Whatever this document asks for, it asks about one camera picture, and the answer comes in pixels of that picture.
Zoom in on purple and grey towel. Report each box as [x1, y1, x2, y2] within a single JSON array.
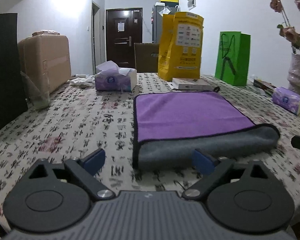
[[132, 91, 280, 171]]

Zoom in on small purple tissue pack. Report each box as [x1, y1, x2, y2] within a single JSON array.
[[271, 87, 300, 115]]

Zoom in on white textured vase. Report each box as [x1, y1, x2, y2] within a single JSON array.
[[287, 53, 300, 95]]

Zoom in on calligraphy print tablecloth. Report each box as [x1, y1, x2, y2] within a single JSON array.
[[0, 73, 300, 229]]

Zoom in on dried pink flowers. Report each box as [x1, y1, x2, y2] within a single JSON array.
[[269, 0, 300, 58]]

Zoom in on green paper bag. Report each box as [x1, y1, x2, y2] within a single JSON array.
[[215, 31, 251, 87]]

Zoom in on clear drinking glass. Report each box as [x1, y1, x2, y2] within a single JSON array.
[[20, 72, 50, 110]]

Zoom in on crumpled white tissue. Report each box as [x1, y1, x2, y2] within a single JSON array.
[[69, 76, 95, 88]]

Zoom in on white flat box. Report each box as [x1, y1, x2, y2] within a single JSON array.
[[169, 78, 214, 91]]

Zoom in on beige suitcase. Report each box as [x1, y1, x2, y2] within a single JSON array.
[[18, 34, 71, 93]]

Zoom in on yellow paper bag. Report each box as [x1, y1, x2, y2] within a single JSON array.
[[158, 12, 204, 81]]

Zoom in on brown cardboard box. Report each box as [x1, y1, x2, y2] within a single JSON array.
[[134, 43, 159, 73]]

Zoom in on dark brown door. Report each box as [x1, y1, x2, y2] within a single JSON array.
[[106, 8, 142, 68]]

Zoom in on grey refrigerator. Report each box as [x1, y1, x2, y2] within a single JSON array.
[[152, 2, 179, 43]]

